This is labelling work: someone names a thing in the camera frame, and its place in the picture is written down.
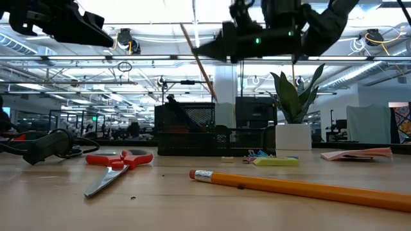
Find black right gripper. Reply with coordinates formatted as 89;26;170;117
191;21;302;64

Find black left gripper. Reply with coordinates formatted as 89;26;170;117
0;0;115;48

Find orange pencil with eraser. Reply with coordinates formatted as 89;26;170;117
189;169;411;214
179;22;219;103

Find yellow highlighter marker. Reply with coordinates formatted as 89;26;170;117
252;157;300;167

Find pink sticky note pad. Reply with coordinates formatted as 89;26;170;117
320;147;394;162

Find black mesh desk organizer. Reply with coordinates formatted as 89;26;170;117
154;101;277;157

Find grey metal crossbar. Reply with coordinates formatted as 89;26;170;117
0;54;411;62

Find white building column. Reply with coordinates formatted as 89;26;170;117
214;65;238;104

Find black screen panel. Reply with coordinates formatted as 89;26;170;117
235;96;278;130

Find person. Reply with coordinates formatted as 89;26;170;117
0;95;11;133
126;119;141;139

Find snake plant in white pot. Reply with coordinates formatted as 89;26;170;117
267;63;326;151

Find black desk with monitor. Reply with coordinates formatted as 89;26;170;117
325;109;348;143

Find green partition curtain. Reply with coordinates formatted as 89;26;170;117
345;103;392;145

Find colourful patterned panel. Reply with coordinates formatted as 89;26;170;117
389;101;411;144

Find black hanging device with cables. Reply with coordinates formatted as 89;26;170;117
116;28;143;55
365;28;385;47

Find black background rig frame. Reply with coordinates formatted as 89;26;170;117
160;79;214;104

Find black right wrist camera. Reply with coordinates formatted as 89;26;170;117
229;0;258;32

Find red handled scissors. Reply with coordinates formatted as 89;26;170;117
83;148;154;198

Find black aluminium table frame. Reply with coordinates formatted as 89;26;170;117
92;139;411;155

